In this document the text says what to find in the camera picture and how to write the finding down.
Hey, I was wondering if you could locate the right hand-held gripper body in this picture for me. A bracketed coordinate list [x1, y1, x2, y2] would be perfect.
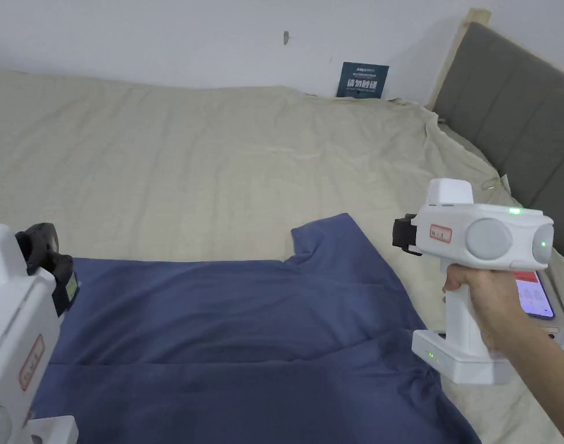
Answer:
[392, 177, 555, 386]

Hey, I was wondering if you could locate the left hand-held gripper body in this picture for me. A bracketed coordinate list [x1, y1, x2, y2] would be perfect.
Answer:
[0, 223, 79, 444]

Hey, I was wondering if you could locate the person's right forearm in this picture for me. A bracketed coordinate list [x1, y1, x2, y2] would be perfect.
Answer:
[493, 326, 564, 444]

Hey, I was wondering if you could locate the person's right hand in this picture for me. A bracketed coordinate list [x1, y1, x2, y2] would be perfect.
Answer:
[441, 265, 541, 353]

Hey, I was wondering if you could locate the smartphone with lit screen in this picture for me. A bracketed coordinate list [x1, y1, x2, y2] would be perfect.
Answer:
[513, 270, 555, 321]

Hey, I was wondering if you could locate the grey padded headboard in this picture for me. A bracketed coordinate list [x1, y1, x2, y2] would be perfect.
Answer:
[425, 8, 564, 278]

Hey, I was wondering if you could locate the bed with beige sheet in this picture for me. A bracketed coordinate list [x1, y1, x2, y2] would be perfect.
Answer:
[0, 69, 564, 444]

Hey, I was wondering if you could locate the dark blue shirt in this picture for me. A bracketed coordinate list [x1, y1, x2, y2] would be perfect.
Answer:
[29, 212, 484, 444]

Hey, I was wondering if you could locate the dark blue sign card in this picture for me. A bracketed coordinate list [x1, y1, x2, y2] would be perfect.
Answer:
[336, 61, 390, 99]

